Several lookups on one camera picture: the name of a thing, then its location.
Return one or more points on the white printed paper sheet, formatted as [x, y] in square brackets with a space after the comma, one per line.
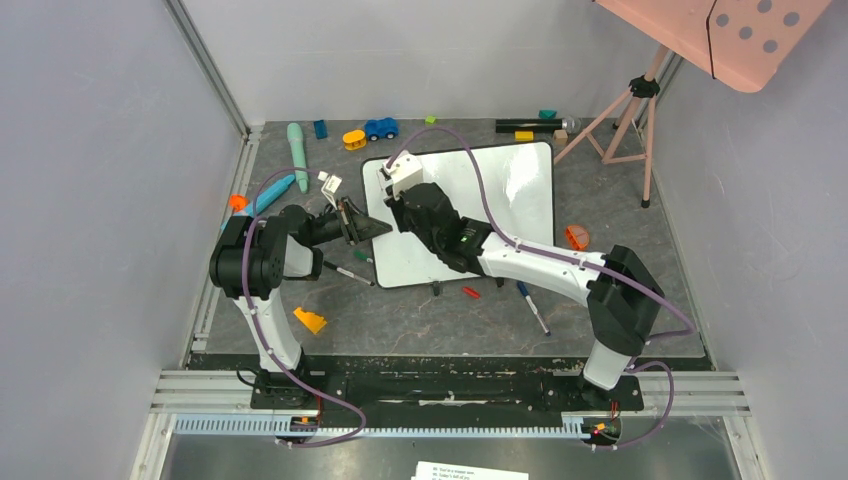
[441, 471]

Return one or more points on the blue whiteboard marker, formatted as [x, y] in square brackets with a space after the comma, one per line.
[537, 315]

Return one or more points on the pink perforated board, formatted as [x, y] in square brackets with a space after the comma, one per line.
[740, 43]

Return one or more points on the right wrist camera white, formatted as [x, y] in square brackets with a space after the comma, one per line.
[400, 174]

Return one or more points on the orange small toy piece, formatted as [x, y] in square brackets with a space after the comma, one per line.
[237, 203]

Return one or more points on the orange semicircle brick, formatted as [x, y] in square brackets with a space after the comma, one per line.
[577, 236]

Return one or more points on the yellow stair block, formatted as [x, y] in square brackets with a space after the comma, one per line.
[311, 321]

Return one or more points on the blue toy car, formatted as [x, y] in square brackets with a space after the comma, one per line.
[377, 129]

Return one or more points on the pink tripod stand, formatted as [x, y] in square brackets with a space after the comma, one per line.
[642, 91]

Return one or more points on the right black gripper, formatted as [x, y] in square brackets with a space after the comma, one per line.
[395, 208]

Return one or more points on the dark blue block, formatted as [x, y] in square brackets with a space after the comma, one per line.
[320, 129]

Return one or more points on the black whiteboard marker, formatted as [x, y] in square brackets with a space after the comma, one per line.
[348, 273]

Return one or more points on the white whiteboard black frame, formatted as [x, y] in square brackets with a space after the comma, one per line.
[518, 180]

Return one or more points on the mint toy crayon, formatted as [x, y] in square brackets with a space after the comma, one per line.
[295, 137]

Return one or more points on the red marker cap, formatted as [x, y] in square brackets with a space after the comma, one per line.
[471, 292]

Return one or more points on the tan wooden cube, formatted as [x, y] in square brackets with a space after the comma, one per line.
[560, 137]

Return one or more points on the yellow oval toy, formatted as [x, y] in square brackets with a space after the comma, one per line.
[354, 139]

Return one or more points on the black toy microphone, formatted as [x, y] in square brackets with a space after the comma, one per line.
[569, 124]

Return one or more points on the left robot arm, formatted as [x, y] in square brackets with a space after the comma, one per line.
[251, 260]

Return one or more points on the blue toy crayon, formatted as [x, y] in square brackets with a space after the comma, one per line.
[268, 196]

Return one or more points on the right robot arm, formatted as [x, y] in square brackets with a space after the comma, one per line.
[622, 297]

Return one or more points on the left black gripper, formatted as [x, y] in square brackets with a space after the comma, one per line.
[358, 228]

